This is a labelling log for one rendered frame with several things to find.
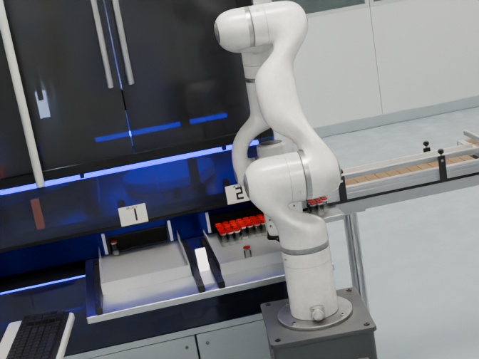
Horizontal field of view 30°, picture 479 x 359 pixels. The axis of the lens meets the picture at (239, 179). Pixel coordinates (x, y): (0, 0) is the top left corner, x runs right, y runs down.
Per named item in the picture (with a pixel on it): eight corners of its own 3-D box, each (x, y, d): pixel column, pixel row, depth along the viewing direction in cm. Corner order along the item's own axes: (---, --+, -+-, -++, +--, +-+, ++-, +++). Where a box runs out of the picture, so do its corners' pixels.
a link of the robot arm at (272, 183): (334, 248, 215) (321, 154, 209) (259, 263, 214) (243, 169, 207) (323, 233, 227) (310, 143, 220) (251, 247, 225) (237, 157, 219)
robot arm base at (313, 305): (360, 323, 217) (350, 252, 212) (283, 337, 216) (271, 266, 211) (344, 293, 235) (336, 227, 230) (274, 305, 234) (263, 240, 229)
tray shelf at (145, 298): (85, 265, 288) (85, 260, 287) (295, 221, 297) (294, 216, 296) (88, 324, 242) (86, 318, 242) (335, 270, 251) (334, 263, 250)
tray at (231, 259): (204, 239, 288) (202, 229, 287) (282, 223, 291) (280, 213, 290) (222, 276, 255) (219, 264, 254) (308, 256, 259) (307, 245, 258)
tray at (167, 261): (100, 256, 288) (98, 246, 287) (179, 240, 291) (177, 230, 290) (102, 295, 256) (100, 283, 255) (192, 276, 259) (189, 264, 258)
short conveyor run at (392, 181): (299, 224, 299) (292, 179, 294) (289, 211, 313) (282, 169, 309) (491, 184, 307) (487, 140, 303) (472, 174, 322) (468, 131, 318)
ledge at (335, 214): (297, 215, 303) (296, 209, 302) (333, 207, 304) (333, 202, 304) (307, 227, 289) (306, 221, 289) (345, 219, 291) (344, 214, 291)
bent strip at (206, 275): (198, 267, 265) (194, 248, 263) (207, 265, 265) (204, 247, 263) (204, 284, 251) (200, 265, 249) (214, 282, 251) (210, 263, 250)
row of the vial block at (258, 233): (219, 243, 282) (217, 229, 280) (275, 231, 284) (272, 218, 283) (221, 245, 279) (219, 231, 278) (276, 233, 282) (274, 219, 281)
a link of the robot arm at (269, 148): (262, 194, 247) (295, 188, 247) (254, 148, 244) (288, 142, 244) (258, 187, 255) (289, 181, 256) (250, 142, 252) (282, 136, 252)
